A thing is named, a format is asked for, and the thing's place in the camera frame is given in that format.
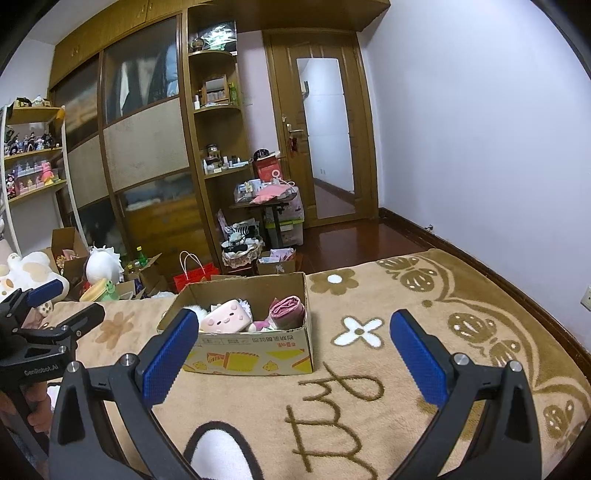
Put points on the person's left hand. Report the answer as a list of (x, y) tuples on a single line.
[(38, 408)]

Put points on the white round plush toy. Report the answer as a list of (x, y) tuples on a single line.
[(104, 265)]

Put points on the striped black white plush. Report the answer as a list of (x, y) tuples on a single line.
[(242, 233)]

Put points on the low cardboard box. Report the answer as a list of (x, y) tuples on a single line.
[(274, 266)]

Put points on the white skull plush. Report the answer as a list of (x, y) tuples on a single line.
[(46, 309)]

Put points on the cluttered side table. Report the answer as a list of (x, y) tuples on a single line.
[(263, 205)]

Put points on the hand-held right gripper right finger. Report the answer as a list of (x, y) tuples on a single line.
[(418, 355)]

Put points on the cardboard box with bottles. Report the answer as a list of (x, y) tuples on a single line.
[(147, 272)]

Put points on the wooden wardrobe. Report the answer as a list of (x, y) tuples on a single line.
[(147, 138)]

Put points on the pink plastic pack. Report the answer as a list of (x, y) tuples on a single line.
[(286, 311)]

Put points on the pink plush toy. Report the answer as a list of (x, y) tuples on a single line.
[(263, 325)]

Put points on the white display shelf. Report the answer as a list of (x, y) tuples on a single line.
[(37, 185)]

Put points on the wall socket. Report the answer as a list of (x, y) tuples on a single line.
[(586, 298)]

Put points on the printed cardboard box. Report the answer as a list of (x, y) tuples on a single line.
[(258, 355)]

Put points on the pink toast plush pillow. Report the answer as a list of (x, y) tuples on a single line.
[(226, 318)]

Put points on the lace trimmed basket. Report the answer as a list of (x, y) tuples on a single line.
[(242, 256)]

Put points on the green glass bottle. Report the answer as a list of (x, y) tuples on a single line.
[(141, 256)]

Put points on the white cat plush toy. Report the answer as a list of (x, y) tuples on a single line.
[(27, 270)]

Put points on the red paper bag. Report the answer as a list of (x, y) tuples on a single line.
[(268, 170)]

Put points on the red gift bag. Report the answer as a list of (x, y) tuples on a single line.
[(194, 277)]

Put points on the green frog plush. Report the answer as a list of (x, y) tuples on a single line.
[(111, 287)]

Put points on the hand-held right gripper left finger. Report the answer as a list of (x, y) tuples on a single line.
[(168, 355)]

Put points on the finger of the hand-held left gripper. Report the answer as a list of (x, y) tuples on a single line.
[(44, 291), (69, 323)]

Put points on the tan flower printed blanket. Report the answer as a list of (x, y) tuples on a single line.
[(360, 415)]

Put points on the white fluffy plush toy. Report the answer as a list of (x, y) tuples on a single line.
[(194, 310)]

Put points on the wooden door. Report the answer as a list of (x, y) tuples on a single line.
[(277, 115)]

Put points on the small open cardboard box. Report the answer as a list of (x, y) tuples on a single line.
[(64, 240)]

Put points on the row of dark figurines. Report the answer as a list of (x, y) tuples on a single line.
[(30, 143)]

